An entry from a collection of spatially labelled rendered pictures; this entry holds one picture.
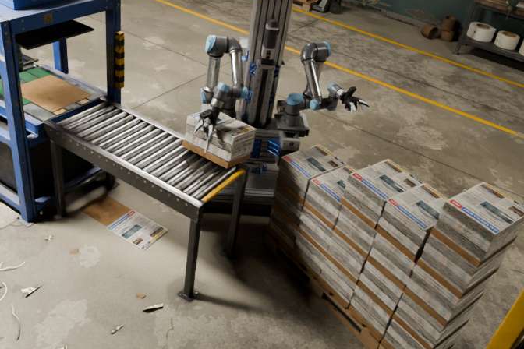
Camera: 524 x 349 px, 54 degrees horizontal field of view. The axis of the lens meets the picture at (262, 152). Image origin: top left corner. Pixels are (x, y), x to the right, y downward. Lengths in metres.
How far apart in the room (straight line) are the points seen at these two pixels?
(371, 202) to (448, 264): 0.55
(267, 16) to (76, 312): 2.34
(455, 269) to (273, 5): 2.09
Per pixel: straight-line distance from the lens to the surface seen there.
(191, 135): 3.40
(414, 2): 9.79
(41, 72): 4.47
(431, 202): 3.09
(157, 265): 3.79
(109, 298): 3.60
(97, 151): 3.46
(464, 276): 2.85
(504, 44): 9.03
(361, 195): 3.09
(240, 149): 3.34
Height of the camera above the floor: 2.76
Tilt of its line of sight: 33 degrees down
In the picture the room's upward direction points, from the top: 10 degrees clockwise
